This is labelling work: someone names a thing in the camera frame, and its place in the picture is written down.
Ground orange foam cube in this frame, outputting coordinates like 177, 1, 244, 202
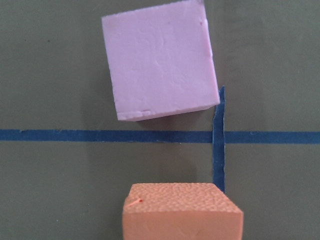
122, 183, 244, 240

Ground pink foam cube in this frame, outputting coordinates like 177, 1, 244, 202
101, 0, 220, 122

